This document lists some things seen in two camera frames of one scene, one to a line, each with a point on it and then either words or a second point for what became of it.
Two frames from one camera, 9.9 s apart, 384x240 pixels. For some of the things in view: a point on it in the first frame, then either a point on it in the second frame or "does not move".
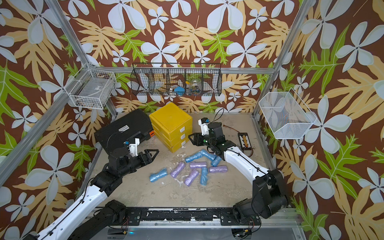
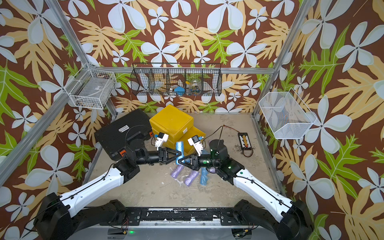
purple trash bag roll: x=191 y=177 does not move
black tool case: x=135 y=125 does not move
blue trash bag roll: x=155 y=176 -> x=180 y=147
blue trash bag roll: x=204 y=176 does not move
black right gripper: x=198 y=137 -> x=196 y=162
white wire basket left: x=91 y=88 does not move
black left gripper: x=149 y=159 -> x=162 y=155
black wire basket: x=173 y=79 does not move
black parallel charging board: x=244 y=141 does not move
